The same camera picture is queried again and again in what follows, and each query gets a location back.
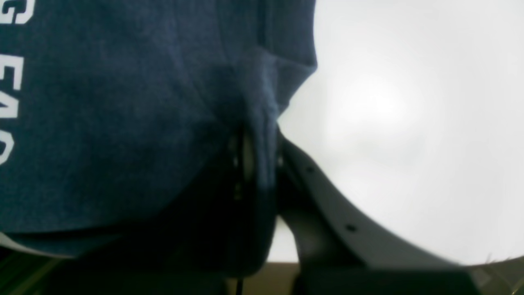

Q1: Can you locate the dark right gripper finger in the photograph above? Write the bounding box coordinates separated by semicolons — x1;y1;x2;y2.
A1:
278;132;481;295

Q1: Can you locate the dark blue T-shirt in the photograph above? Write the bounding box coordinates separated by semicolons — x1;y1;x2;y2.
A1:
0;0;317;276

